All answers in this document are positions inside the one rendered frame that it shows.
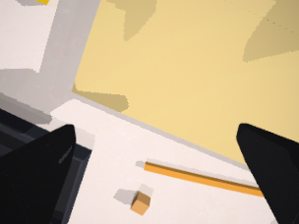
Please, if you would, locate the orange long thin bar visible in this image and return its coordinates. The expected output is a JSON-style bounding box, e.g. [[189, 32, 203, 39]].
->
[[144, 162, 264, 197]]

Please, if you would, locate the small orange cube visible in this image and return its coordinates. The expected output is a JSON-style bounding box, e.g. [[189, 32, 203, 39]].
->
[[131, 191, 150, 216]]

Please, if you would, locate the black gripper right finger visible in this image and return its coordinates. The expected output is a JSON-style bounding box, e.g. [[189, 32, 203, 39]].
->
[[236, 124, 299, 224]]

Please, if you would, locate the yellow flat bar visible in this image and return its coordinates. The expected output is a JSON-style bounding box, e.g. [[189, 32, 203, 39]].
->
[[35, 0, 49, 5]]

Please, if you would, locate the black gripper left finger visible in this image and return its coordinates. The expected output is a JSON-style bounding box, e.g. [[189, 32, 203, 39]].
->
[[0, 125, 77, 224]]

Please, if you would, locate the tan rectangular panel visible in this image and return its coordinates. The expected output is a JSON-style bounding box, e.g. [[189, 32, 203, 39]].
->
[[72, 0, 299, 165]]

